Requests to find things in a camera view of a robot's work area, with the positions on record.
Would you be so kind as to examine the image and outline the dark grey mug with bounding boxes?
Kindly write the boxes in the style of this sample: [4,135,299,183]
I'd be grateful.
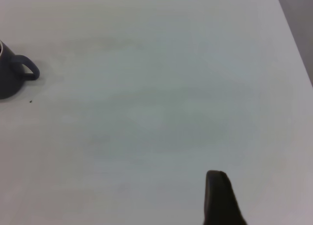
[0,39,41,100]

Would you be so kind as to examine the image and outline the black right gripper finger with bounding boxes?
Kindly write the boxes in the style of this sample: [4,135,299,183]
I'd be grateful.
[202,170,248,225]

